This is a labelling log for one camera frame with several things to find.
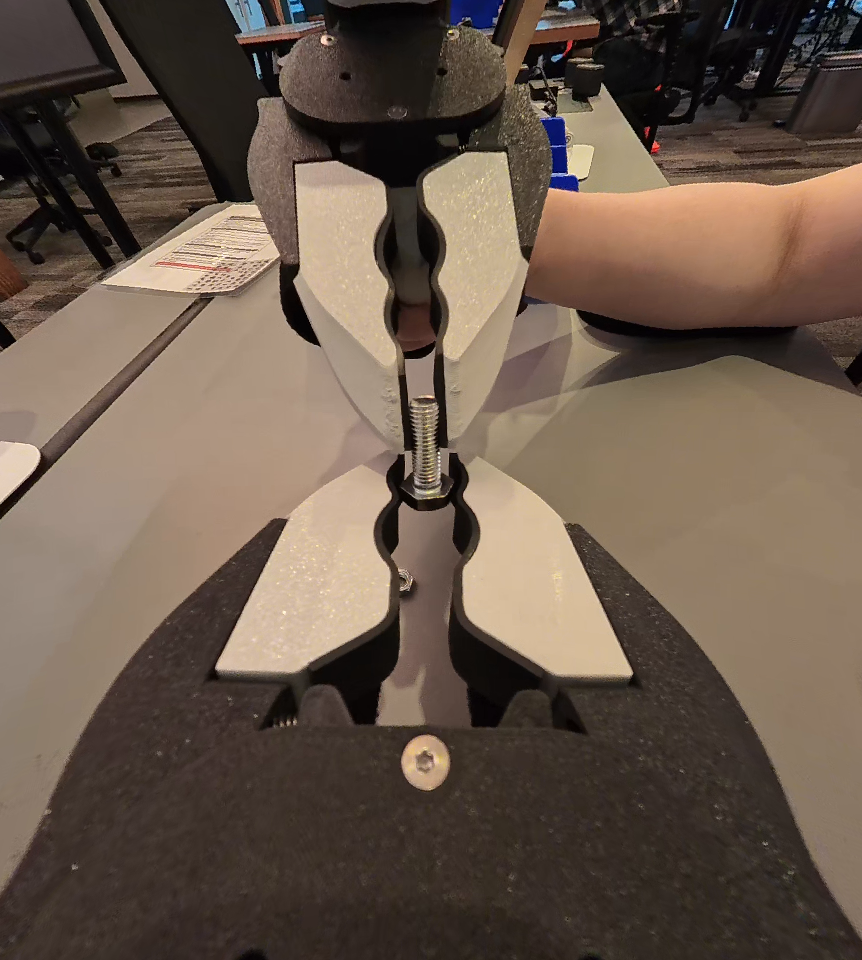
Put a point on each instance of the wooden office desk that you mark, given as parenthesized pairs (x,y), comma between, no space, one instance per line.
(566,28)
(281,31)

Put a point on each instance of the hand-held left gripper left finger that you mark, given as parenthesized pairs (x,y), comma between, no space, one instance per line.
(311,592)

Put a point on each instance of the short thin silver bolt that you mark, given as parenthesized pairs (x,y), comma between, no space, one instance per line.
(425,450)

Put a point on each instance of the person's right hand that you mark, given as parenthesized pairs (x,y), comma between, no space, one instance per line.
(412,326)

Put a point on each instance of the blue plastic bin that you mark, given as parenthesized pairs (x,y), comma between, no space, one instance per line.
(560,157)

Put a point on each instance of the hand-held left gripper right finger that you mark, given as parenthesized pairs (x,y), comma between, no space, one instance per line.
(543,600)

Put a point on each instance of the small silver hex nut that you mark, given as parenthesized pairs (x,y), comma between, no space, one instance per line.
(404,583)

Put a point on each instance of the black framed display easel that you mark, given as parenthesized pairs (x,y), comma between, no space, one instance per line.
(25,37)

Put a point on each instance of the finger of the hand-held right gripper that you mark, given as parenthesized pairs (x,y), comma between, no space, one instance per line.
(341,262)
(479,255)

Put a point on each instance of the person's right forearm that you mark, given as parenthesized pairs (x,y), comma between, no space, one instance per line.
(701,247)

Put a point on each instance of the black wrist rest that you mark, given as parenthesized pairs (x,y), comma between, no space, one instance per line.
(701,326)

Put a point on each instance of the laminated instruction sheet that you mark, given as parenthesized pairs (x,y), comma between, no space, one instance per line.
(198,255)

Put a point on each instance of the small black box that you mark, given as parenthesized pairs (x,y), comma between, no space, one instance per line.
(588,81)

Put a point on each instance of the grey waste bin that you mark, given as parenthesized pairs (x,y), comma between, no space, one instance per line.
(843,90)

